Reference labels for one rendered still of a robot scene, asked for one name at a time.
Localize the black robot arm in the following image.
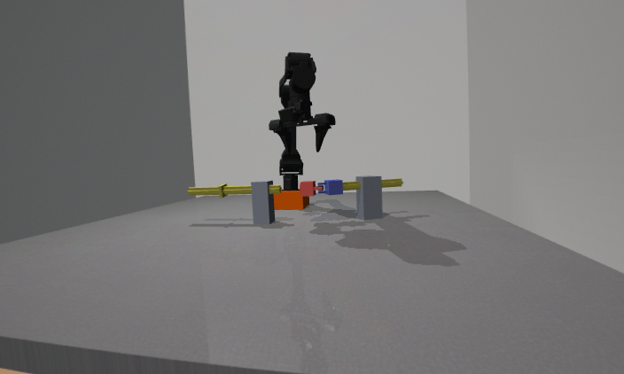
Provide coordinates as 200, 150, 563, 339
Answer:
278, 52, 316, 191

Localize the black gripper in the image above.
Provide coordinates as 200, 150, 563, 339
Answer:
269, 96, 336, 154

